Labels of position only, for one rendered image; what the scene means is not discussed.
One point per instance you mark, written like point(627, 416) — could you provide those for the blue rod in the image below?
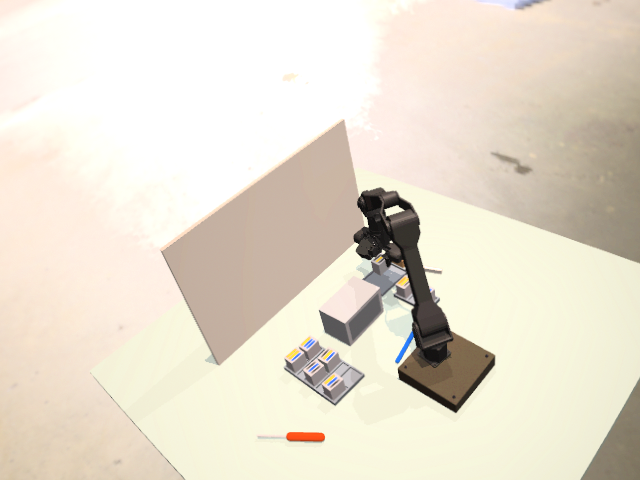
point(398, 359)

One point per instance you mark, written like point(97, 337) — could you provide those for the orange-handled screwdriver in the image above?
point(299, 436)

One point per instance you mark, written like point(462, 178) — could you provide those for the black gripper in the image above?
point(392, 253)

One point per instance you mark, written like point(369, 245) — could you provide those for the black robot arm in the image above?
point(430, 326)

